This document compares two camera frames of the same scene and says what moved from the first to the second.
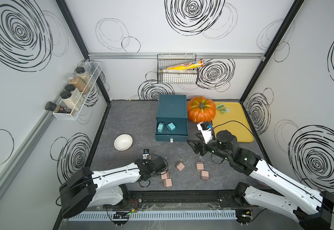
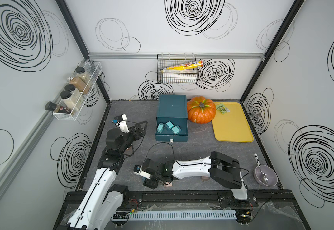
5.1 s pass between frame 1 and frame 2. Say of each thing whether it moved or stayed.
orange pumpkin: stayed
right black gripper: moved
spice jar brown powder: stayed
